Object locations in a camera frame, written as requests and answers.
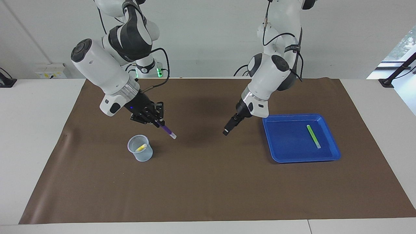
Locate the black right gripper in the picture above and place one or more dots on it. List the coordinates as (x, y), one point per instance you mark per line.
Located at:
(143, 109)

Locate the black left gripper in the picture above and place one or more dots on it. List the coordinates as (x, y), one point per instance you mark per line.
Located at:
(243, 112)

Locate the purple pen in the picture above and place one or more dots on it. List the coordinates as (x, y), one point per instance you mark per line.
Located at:
(169, 132)

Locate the yellow pen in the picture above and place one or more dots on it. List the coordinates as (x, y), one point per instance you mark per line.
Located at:
(141, 148)

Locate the green pen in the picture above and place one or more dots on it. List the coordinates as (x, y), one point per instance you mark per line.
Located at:
(313, 136)

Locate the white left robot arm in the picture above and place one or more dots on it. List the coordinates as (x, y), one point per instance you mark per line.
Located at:
(269, 74)

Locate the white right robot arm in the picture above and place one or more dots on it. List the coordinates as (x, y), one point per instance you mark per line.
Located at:
(100, 71)

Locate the translucent plastic cup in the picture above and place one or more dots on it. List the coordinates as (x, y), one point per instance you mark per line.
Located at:
(143, 156)

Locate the blue plastic tray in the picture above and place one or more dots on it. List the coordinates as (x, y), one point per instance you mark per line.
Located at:
(286, 146)

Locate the brown table mat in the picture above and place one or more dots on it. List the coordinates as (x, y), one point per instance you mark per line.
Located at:
(208, 188)

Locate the black desk device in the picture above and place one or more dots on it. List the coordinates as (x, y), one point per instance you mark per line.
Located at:
(6, 83)

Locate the black clamp stand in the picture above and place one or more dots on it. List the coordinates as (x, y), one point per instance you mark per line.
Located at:
(386, 82)

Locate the white wall socket box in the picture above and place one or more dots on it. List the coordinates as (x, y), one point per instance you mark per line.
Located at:
(52, 73)

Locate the window with white frame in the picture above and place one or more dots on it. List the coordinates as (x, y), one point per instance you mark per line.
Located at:
(406, 45)

